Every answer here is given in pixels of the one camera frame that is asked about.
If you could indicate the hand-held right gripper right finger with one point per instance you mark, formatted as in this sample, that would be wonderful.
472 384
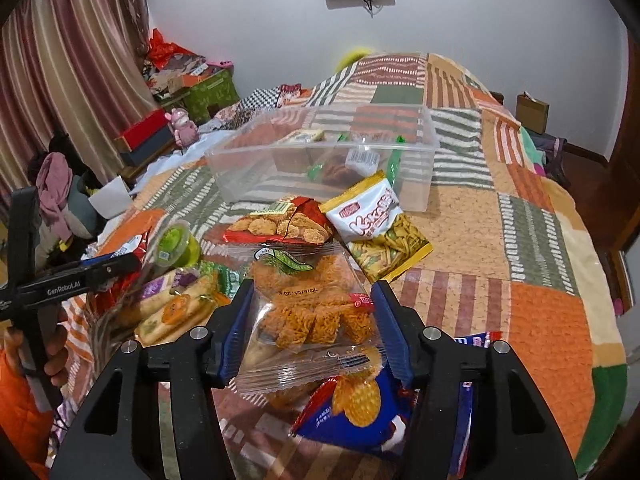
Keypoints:
395 332

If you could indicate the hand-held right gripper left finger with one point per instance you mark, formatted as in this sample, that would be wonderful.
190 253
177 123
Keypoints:
240 332

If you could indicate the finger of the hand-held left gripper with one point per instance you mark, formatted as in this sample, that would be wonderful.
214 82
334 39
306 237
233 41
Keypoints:
112 264

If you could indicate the orange red snack packet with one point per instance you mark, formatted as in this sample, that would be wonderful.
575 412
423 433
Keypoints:
122 250

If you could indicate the green patterned snack packet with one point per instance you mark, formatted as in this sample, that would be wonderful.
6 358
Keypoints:
227 280

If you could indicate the green jelly cup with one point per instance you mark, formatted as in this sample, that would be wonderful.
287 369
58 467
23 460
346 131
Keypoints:
175 245

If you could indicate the brown shiny snack packet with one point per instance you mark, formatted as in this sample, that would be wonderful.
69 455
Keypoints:
115 330

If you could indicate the clear orange noodle snack packet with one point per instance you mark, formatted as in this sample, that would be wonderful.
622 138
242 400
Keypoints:
310 310

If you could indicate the clear biscuit packet purple print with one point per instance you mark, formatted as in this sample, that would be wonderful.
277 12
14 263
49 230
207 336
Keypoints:
170 310

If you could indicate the blue waffle crisp packet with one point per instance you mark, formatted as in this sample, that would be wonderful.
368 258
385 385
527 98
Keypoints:
350 410

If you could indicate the white yellow snack packet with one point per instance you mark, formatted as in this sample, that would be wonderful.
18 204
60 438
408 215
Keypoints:
375 225

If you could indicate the red cracker packet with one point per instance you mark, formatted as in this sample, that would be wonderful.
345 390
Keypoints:
280 225

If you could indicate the clear plastic container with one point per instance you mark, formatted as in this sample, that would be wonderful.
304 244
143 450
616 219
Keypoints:
420 170

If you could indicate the person's left forearm orange sleeve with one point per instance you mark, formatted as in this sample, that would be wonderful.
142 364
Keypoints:
20 410

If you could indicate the person's left hand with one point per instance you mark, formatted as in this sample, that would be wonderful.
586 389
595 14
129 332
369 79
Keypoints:
56 335

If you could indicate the pink cloth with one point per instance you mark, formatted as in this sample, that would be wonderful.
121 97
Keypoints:
55 190

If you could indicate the white paper bag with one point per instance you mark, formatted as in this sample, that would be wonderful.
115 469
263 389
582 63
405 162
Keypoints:
110 199

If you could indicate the wooden nightstand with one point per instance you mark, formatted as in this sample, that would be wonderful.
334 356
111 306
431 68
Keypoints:
135 167

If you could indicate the grey box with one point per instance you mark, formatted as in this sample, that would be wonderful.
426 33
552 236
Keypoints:
155 145

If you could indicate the patchwork blanket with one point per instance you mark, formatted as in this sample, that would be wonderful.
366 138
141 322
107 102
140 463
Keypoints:
500 260

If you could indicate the red box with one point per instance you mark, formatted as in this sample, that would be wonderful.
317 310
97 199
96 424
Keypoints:
145 127

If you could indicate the pink toy figure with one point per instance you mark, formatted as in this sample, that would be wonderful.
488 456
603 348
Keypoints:
182 127

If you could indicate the striped curtain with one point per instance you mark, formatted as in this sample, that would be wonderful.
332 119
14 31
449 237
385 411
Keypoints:
65 85

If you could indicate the long green snack packet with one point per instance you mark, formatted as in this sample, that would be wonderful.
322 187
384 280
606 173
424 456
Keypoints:
394 165

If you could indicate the brown biscuit packet white label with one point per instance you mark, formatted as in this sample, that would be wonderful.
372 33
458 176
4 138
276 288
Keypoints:
345 167

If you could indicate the small green snack packet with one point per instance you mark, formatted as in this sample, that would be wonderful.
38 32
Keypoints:
315 170

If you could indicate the green storage box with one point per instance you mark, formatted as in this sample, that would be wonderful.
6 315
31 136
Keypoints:
210 92

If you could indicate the pile of papers and boxes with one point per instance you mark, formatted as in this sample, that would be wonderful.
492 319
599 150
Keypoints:
172 72

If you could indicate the small yellow snack packet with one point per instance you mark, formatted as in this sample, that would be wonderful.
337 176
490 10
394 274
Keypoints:
300 136

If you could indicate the checkered quilt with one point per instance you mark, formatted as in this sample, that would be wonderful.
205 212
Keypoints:
260 102

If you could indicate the red plastic bag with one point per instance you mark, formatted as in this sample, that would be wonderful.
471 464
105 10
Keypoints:
165 50

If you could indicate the pink case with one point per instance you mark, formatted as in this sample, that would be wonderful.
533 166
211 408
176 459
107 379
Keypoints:
220 63

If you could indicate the dark clothes pile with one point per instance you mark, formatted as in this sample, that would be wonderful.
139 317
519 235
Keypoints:
550 155

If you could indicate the brown paper bag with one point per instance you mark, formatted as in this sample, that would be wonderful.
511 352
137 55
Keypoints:
532 112

